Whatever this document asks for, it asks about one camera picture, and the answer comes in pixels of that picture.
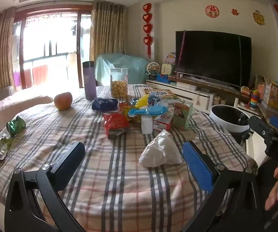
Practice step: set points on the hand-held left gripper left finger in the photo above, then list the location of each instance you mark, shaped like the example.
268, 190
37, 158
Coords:
71, 159

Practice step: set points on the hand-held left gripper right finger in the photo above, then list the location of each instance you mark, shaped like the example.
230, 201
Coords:
198, 166

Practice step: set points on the white black trash bin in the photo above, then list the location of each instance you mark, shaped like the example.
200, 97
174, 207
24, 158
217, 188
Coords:
225, 123

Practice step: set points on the white tissue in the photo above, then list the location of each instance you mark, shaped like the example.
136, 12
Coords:
159, 149

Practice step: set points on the green drink carton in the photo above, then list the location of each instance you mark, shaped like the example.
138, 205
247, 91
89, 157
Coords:
182, 116

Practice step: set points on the red snack bag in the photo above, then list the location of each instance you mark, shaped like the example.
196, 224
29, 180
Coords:
114, 124

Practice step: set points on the red white small carton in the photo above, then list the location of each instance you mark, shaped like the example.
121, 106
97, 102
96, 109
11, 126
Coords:
162, 123

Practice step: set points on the dark blue snack bag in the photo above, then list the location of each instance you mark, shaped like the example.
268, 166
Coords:
104, 104

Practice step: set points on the small white box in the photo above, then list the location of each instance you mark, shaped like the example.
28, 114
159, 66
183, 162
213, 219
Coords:
146, 123

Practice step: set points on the blue plastic scoop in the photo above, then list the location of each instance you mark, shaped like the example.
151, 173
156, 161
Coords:
148, 111

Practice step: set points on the yellow spiky plastic toy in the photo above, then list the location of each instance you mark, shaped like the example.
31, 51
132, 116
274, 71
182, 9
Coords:
142, 100

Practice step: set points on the brown marble side counter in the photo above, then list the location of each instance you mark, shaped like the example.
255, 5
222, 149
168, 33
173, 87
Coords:
264, 112

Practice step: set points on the yellow toy box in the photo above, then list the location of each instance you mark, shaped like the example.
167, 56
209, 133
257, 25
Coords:
275, 95

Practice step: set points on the orange toy register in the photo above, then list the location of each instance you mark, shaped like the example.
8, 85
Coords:
245, 89

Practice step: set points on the beige shopping bag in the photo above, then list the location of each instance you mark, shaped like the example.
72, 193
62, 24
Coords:
259, 82

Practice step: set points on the wooden toy steamers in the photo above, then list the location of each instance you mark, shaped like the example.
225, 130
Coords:
217, 100

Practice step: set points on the red apple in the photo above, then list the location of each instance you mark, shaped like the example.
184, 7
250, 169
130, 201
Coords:
62, 100

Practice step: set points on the green foil wrapper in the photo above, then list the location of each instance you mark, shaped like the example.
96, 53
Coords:
15, 125

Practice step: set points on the pink hanging brush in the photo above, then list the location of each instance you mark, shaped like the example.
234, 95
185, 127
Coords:
198, 100

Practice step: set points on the green yellow snack wrapper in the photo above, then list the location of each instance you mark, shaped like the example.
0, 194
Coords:
1, 146

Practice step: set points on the white television cabinet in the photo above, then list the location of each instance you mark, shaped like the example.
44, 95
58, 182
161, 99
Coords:
184, 91

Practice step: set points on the purple water bottle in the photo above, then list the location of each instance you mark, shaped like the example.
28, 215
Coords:
90, 82

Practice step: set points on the orange children's book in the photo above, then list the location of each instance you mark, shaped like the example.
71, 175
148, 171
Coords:
160, 94

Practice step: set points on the pink sofa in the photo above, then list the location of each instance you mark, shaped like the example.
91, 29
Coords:
8, 104

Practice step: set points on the black television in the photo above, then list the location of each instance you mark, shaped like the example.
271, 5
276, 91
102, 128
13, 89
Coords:
212, 55

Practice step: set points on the clear cookie jar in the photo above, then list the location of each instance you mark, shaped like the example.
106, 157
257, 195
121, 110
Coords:
119, 84

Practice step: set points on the blue toy tray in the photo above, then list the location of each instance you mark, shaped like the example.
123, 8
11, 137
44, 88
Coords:
161, 78

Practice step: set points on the green toy phone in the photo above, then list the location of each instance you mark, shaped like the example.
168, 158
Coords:
166, 69

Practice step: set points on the ferris wheel toy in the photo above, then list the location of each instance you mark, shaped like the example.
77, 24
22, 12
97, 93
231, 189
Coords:
151, 70

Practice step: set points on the furniture under light blue cover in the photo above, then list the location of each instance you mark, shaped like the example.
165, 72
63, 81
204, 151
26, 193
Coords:
134, 67

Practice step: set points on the pink toy house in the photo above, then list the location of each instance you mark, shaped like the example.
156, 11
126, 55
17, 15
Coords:
170, 58

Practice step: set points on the balcony glass door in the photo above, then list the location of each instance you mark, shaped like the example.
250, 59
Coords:
49, 41

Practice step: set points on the yellow figure wall decoration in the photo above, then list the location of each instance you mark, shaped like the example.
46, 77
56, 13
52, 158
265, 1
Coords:
259, 18

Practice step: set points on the small red wall sticker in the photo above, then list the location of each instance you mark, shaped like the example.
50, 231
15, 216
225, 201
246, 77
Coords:
235, 12

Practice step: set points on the round red wall decoration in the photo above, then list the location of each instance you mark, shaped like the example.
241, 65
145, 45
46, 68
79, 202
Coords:
212, 11

